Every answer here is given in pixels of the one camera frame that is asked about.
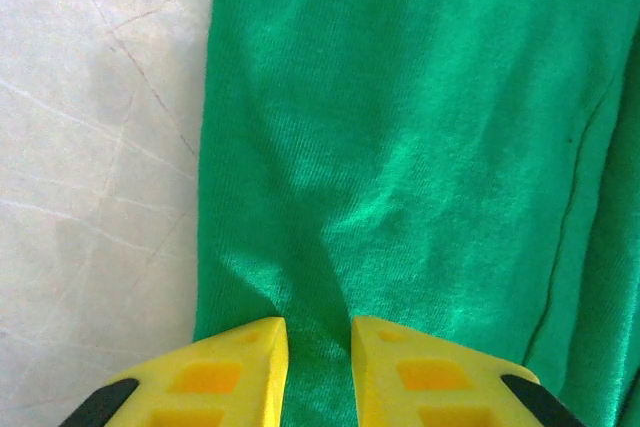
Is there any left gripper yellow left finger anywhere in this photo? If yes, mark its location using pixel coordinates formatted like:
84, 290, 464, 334
57, 315, 291, 427

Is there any green t-shirt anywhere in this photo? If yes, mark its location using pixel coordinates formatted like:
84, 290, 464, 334
189, 0, 640, 427

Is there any beige wrinkled table cover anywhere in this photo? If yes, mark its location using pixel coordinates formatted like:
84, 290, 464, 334
0, 0, 221, 427

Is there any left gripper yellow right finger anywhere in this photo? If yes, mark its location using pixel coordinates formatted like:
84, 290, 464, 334
351, 316, 577, 427

